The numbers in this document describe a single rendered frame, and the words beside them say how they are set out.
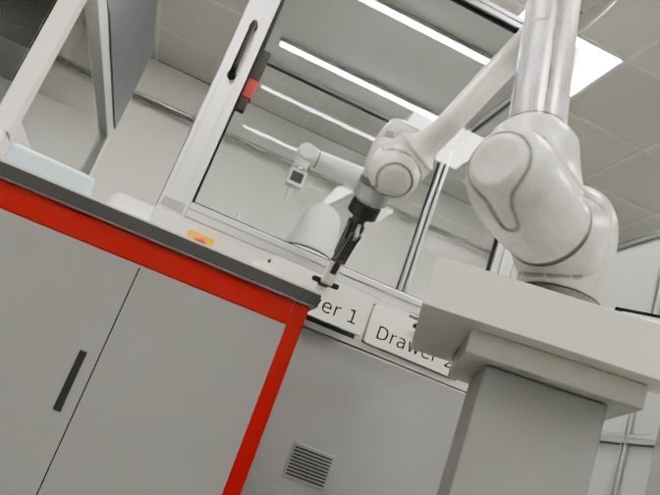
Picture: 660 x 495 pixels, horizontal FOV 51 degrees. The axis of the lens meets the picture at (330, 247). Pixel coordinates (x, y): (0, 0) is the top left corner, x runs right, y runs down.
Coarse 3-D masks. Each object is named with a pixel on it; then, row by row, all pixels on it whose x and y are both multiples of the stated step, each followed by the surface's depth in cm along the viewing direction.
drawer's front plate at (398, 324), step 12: (372, 312) 190; (384, 312) 190; (396, 312) 191; (372, 324) 188; (384, 324) 189; (396, 324) 190; (408, 324) 191; (372, 336) 188; (384, 336) 189; (408, 336) 191; (384, 348) 188; (396, 348) 189; (408, 348) 190; (420, 360) 190; (444, 360) 192; (444, 372) 191
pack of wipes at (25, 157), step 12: (12, 144) 119; (12, 156) 118; (24, 156) 119; (36, 156) 120; (36, 168) 119; (48, 168) 120; (60, 168) 121; (72, 168) 122; (60, 180) 120; (72, 180) 121; (84, 180) 122; (84, 192) 122
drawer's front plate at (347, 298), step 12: (276, 264) 179; (288, 264) 180; (288, 276) 179; (300, 276) 180; (312, 288) 180; (324, 288) 181; (348, 288) 183; (324, 300) 180; (336, 300) 181; (348, 300) 182; (360, 300) 183; (372, 300) 184; (312, 312) 179; (324, 312) 180; (336, 312) 181; (348, 312) 182; (360, 312) 182; (336, 324) 180; (348, 324) 181; (360, 324) 182
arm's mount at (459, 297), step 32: (448, 288) 109; (480, 288) 109; (512, 288) 108; (448, 320) 113; (480, 320) 107; (512, 320) 107; (544, 320) 106; (576, 320) 106; (608, 320) 106; (640, 320) 106; (448, 352) 135; (576, 352) 105; (608, 352) 104; (640, 352) 104
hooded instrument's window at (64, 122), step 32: (0, 0) 156; (32, 0) 158; (0, 32) 155; (32, 32) 157; (0, 64) 153; (64, 64) 179; (96, 64) 212; (0, 96) 152; (64, 96) 192; (96, 96) 231; (32, 128) 176; (64, 128) 207; (96, 128) 253; (64, 160) 224
